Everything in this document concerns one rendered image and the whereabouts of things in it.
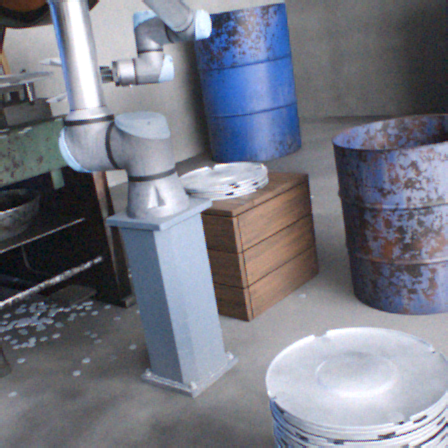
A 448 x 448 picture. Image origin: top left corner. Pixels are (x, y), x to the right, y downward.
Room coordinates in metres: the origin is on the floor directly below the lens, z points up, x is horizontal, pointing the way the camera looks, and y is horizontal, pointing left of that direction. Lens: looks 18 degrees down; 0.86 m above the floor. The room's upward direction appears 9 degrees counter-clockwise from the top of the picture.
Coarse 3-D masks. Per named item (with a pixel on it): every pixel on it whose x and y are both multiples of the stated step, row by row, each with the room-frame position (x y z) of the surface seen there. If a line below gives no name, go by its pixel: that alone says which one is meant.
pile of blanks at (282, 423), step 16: (432, 352) 0.93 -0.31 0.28; (272, 416) 0.88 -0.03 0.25; (288, 416) 0.82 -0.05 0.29; (432, 416) 0.78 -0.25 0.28; (288, 432) 0.83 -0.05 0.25; (304, 432) 0.80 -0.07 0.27; (320, 432) 0.78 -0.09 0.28; (336, 432) 0.76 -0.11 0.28; (352, 432) 0.76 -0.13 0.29; (368, 432) 0.75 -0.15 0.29; (384, 432) 0.75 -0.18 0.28; (400, 432) 0.76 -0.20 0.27; (416, 432) 0.76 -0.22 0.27; (432, 432) 0.78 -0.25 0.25
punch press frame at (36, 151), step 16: (16, 128) 1.90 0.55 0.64; (32, 128) 1.91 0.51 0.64; (48, 128) 1.95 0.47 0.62; (0, 144) 1.83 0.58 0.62; (16, 144) 1.87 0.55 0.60; (32, 144) 1.90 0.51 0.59; (48, 144) 1.94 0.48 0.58; (0, 160) 1.82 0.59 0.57; (16, 160) 1.86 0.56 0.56; (32, 160) 1.89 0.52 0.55; (48, 160) 1.93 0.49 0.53; (64, 160) 1.97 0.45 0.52; (0, 176) 1.82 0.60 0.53; (16, 176) 1.85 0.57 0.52; (32, 176) 1.89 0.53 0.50; (48, 176) 1.94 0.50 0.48; (64, 272) 1.90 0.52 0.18; (32, 288) 1.81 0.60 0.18; (0, 304) 1.73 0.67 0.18
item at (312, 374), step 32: (288, 352) 1.00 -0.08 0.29; (320, 352) 0.98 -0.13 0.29; (352, 352) 0.96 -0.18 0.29; (384, 352) 0.95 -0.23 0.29; (416, 352) 0.93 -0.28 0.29; (288, 384) 0.90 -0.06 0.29; (320, 384) 0.88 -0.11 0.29; (352, 384) 0.86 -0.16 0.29; (384, 384) 0.85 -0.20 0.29; (416, 384) 0.84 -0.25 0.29; (320, 416) 0.80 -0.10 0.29; (352, 416) 0.79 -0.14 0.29; (384, 416) 0.78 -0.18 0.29; (416, 416) 0.76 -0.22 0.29
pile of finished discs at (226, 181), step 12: (204, 168) 2.11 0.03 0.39; (216, 168) 2.10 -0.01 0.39; (228, 168) 2.07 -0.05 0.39; (240, 168) 2.04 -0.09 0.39; (252, 168) 2.02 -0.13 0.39; (264, 168) 1.99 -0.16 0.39; (180, 180) 2.01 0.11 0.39; (192, 180) 1.99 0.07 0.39; (204, 180) 1.95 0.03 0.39; (216, 180) 1.92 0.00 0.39; (228, 180) 1.91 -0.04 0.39; (240, 180) 1.89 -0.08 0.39; (252, 180) 1.89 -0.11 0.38; (264, 180) 1.92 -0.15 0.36; (192, 192) 1.87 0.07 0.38; (204, 192) 1.85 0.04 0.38; (216, 192) 1.84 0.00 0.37; (228, 192) 1.84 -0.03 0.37; (240, 192) 1.85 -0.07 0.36
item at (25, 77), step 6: (36, 72) 1.95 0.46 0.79; (42, 72) 1.94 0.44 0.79; (48, 72) 1.91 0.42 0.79; (0, 78) 1.87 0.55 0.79; (6, 78) 1.85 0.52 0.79; (12, 78) 1.83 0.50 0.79; (18, 78) 1.82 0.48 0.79; (24, 78) 1.85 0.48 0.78; (30, 78) 1.83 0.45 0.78; (36, 78) 1.75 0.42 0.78; (42, 78) 1.77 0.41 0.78; (0, 84) 1.69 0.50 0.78; (6, 84) 1.70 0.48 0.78; (12, 84) 1.71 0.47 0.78
